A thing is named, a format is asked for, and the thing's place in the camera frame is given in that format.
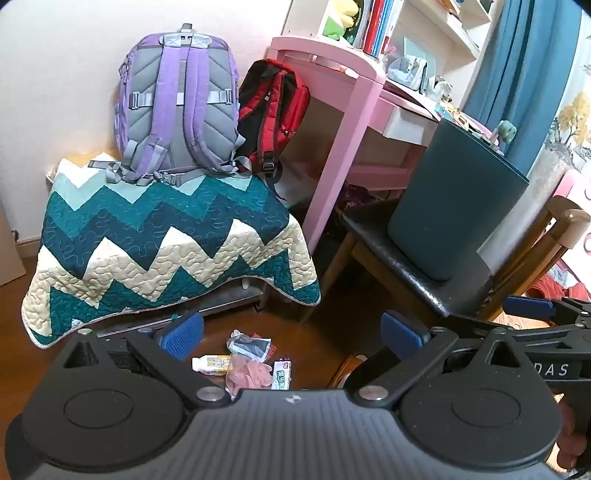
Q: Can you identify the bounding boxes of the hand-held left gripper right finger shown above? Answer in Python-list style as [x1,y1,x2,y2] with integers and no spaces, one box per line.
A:
[344,310,546,409]

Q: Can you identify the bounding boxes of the small white drink bottle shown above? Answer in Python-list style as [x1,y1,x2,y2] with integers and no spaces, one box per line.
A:
[191,354,232,376]

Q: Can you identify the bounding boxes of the red black backpack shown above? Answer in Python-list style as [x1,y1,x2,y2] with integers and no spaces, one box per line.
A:
[236,58,311,201]

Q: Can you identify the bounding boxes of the green plush toy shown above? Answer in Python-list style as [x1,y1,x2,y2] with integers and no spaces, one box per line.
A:
[322,16,348,38]

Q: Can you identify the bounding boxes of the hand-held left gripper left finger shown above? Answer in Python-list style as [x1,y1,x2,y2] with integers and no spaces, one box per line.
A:
[60,310,229,409]

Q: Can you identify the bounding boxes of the dark teal bin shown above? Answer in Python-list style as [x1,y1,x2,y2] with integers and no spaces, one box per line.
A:
[387,117,531,282]

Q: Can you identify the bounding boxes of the row of upright books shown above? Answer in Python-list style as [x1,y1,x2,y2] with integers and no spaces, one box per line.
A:
[360,0,403,59]

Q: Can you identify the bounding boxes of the orange red cloth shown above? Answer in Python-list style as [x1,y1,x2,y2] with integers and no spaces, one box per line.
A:
[526,271,591,306]

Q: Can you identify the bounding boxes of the brown cardboard sheet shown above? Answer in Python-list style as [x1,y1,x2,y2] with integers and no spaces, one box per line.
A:
[0,203,27,287]

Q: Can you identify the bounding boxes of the pale green sheet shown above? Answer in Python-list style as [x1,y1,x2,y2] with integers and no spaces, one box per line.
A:
[403,37,437,62]

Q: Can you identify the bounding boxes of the pink desk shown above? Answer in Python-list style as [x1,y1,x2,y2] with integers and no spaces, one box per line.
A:
[268,36,509,254]

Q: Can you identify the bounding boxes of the metal bench frame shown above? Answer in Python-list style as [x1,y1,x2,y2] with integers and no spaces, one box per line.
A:
[99,276,269,339]

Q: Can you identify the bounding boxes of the pink plastic wrapper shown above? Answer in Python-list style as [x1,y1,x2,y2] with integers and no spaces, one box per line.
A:
[225,353,274,400]

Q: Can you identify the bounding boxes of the tree print curtain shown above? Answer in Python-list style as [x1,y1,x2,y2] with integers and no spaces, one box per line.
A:
[526,60,591,197]

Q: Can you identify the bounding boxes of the person's right hand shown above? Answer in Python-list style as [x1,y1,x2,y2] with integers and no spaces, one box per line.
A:
[555,404,584,472]

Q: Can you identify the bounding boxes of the white bookshelf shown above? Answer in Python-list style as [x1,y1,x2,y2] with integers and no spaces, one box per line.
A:
[318,0,494,62]

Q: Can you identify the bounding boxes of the pink white toy board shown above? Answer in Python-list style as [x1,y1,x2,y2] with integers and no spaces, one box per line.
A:
[551,168,591,253]

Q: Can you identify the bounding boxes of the purple patterned bag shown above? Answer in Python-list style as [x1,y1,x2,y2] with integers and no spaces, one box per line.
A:
[341,184,385,209]

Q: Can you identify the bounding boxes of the blue curtain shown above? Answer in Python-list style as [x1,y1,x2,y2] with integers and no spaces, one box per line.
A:
[462,0,591,172]

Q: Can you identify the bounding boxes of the light blue pencil case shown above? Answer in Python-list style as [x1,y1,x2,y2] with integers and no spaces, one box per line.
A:
[387,54,428,89]

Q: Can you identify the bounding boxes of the grey pouch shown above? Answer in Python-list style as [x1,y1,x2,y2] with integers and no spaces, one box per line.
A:
[428,76,452,100]

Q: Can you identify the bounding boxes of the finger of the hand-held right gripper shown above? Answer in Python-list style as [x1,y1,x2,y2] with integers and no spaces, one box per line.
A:
[502,295,591,325]
[443,315,579,343]

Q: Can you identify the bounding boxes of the black silver snack packet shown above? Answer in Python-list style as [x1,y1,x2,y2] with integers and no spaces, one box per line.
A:
[226,329,274,361]

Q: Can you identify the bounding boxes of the wooden chair black seat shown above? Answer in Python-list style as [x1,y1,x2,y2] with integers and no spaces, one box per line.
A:
[300,195,591,325]

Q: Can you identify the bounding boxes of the green toy figure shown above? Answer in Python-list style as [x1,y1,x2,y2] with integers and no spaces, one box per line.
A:
[491,120,519,156]

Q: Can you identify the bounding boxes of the purple grey backpack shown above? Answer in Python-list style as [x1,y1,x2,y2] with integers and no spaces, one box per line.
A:
[88,23,252,185]

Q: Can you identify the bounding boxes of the teal cream zigzag quilt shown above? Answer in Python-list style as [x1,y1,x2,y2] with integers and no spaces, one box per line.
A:
[21,157,321,348]

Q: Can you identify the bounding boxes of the white green snack packet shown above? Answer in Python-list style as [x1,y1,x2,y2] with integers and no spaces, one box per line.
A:
[271,355,293,391]

